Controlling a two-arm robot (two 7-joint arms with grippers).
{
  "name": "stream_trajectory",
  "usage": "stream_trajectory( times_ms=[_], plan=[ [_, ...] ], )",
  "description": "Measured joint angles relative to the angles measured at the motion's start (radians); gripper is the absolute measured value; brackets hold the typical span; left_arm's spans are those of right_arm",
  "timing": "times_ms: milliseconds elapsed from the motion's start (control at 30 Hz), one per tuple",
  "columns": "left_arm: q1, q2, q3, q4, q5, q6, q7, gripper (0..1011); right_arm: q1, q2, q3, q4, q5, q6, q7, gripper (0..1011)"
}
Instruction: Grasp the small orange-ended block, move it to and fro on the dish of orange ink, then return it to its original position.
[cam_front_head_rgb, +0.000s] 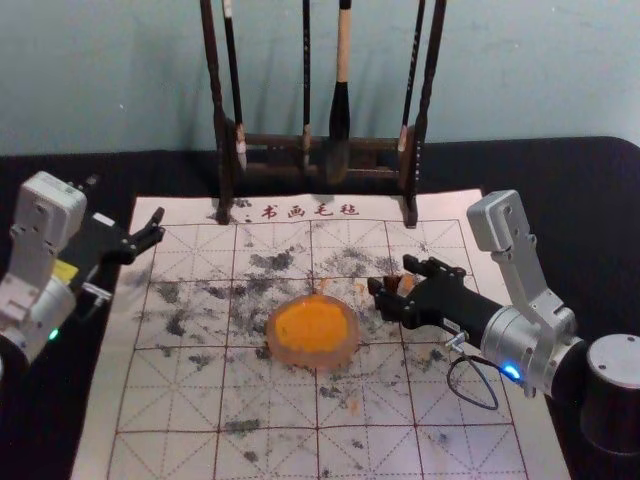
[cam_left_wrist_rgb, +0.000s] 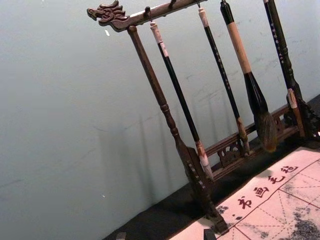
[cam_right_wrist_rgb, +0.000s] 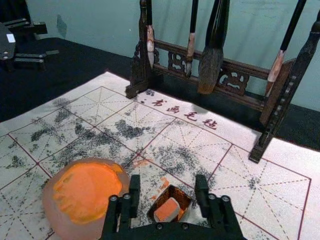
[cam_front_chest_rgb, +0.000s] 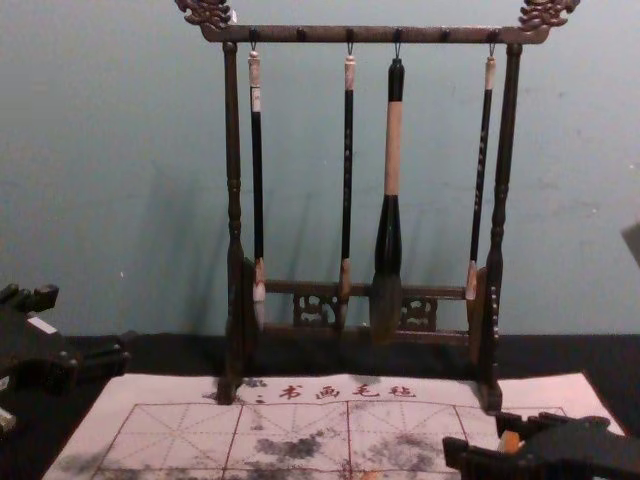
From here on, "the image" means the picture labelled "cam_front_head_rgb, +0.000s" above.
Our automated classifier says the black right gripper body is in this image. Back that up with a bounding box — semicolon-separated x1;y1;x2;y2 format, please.
398;268;503;347

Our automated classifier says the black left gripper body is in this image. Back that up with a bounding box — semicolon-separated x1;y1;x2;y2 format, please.
53;212;137;322

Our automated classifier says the small brown orange piece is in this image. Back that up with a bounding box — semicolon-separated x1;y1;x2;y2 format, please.
383;272;416;297

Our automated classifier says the round dish of orange paint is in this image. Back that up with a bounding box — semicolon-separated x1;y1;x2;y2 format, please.
264;293;362;372

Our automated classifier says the dark wooden brush rack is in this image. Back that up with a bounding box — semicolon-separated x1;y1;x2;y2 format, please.
198;0;449;230

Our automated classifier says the ink-stained gridded felt mat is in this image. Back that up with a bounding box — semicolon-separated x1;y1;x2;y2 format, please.
69;187;572;480

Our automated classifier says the black table cloth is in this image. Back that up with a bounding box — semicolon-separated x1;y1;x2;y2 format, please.
0;134;640;480

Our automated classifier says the thin black brush pale tip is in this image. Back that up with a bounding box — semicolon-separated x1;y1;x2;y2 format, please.
220;0;249;172
299;0;314;172
396;0;427;152

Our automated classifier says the thin dark wrist cable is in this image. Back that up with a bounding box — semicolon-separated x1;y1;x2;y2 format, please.
445;333;502;412

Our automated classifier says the large cream handled brush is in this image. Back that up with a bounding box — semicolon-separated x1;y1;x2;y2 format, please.
321;0;352;185

